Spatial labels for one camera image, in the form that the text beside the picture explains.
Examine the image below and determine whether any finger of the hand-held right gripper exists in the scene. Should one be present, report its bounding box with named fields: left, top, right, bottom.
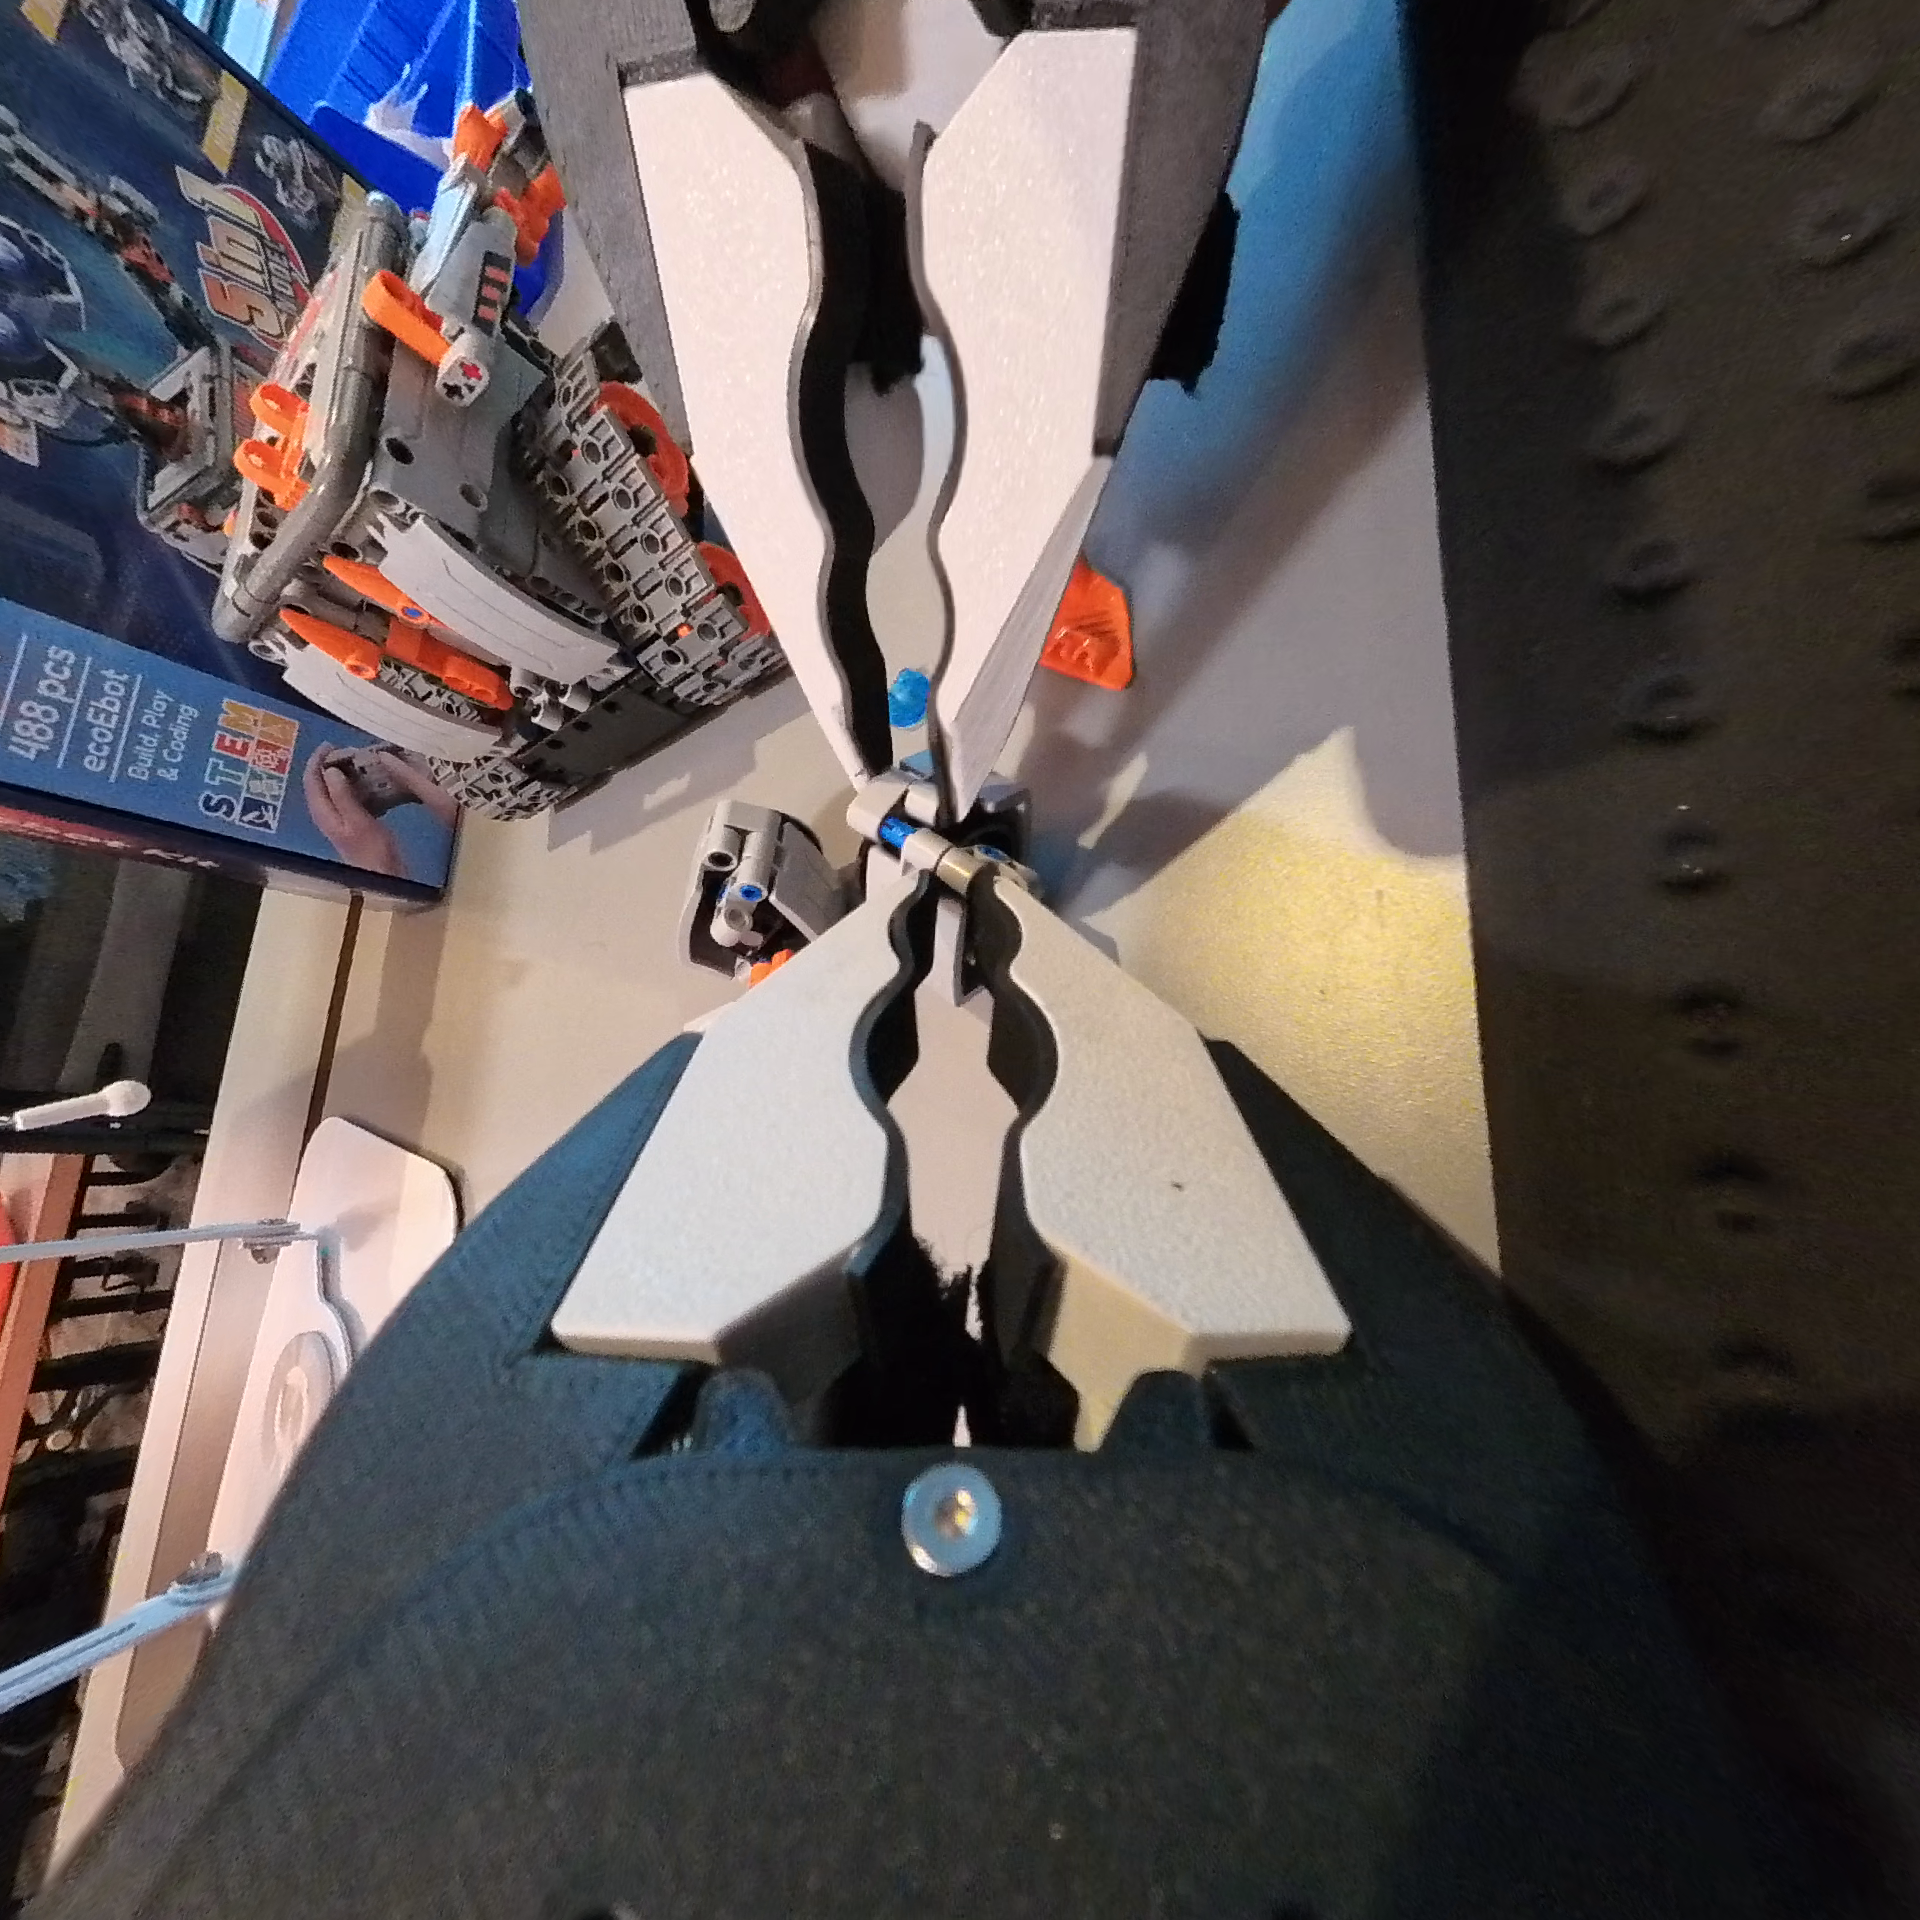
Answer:
left=904, top=23, right=1150, bottom=819
left=617, top=60, right=911, bottom=797

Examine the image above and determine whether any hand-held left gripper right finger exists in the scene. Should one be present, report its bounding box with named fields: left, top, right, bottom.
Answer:
left=944, top=877, right=1355, bottom=1453

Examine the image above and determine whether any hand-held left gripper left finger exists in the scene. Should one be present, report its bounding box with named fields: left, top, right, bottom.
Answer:
left=551, top=891, right=922, bottom=1413

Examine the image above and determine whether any small grey brick hinge assembly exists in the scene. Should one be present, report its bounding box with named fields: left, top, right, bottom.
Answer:
left=845, top=757, right=1039, bottom=902

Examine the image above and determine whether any grey orange tracked brick robot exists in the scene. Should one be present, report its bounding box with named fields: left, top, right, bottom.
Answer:
left=210, top=89, right=790, bottom=824

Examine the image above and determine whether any grey orange brick wheel assembly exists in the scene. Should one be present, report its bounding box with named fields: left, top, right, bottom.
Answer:
left=681, top=799, right=873, bottom=992

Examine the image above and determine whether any orange curved brick piece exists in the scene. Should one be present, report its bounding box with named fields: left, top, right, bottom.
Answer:
left=1043, top=558, right=1137, bottom=693

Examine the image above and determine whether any white document stand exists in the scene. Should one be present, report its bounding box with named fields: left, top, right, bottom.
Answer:
left=0, top=1079, right=465, bottom=1712

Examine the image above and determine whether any blue plastic storage bin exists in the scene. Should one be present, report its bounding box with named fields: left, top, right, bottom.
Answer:
left=264, top=0, right=528, bottom=203

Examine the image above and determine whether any dark blue toy box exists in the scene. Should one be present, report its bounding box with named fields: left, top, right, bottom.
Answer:
left=0, top=0, right=459, bottom=909

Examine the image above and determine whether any black dimpled cushion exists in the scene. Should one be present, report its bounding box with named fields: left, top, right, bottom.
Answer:
left=1417, top=0, right=1920, bottom=1920

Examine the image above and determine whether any toy box with orange print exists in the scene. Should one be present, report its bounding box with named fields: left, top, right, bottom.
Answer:
left=0, top=806, right=437, bottom=917

